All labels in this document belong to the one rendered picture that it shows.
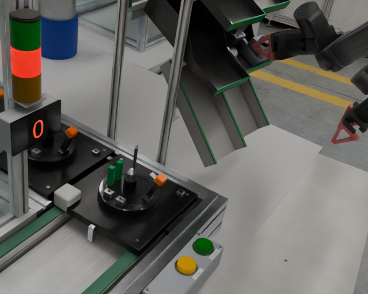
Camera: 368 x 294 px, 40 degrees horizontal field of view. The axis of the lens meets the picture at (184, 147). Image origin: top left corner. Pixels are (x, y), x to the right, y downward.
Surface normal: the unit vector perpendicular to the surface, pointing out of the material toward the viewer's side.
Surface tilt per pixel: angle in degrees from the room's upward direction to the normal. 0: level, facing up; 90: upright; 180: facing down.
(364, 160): 0
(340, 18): 90
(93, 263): 0
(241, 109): 45
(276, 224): 0
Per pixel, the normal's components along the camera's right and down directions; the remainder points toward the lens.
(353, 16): -0.43, 0.46
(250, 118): 0.62, -0.24
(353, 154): 0.15, -0.81
